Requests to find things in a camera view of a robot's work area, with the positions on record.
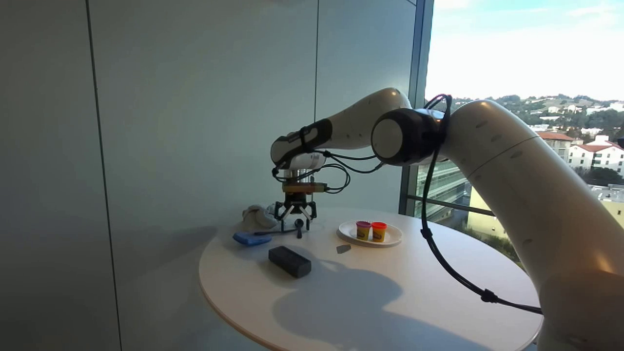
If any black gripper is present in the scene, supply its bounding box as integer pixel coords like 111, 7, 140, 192
273, 194, 319, 233

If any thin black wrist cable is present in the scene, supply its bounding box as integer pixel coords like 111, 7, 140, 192
271, 149, 386, 196

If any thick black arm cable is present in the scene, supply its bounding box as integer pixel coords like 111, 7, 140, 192
417, 94, 544, 319

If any white crumpled cloth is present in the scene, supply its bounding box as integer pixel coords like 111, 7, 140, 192
239, 204, 280, 237

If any dark window frame post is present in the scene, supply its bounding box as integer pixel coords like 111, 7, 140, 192
397, 0, 436, 219

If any white paper plate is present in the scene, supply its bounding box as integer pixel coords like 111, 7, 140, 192
337, 221, 405, 249

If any black rectangular block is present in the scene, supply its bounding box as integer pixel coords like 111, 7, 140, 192
267, 245, 314, 282

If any tan wrist camera mount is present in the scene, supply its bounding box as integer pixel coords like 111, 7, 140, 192
280, 182, 329, 196

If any building with orange roof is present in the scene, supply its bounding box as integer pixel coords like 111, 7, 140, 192
536, 132, 577, 163

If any yellow cup with orange lid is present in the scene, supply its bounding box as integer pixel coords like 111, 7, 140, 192
370, 221, 390, 245

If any white building with red roof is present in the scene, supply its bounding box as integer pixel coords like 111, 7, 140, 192
565, 143, 624, 176

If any blue object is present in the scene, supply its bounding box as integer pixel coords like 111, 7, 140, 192
232, 231, 273, 250

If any glass office building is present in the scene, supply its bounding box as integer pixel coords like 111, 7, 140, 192
431, 161, 473, 223

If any window railing bar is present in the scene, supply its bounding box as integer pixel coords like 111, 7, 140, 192
405, 194, 495, 221

